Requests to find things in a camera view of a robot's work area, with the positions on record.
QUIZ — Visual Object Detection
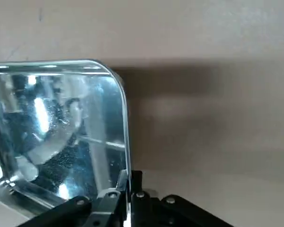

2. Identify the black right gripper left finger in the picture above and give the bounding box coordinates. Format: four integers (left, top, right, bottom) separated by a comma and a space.
21, 170, 128, 227

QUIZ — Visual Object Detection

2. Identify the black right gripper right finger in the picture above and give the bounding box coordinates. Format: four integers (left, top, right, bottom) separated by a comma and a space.
130, 170, 230, 227

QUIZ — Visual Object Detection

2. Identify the shiny metal tray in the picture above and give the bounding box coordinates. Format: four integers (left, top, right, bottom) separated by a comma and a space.
0, 59, 133, 227

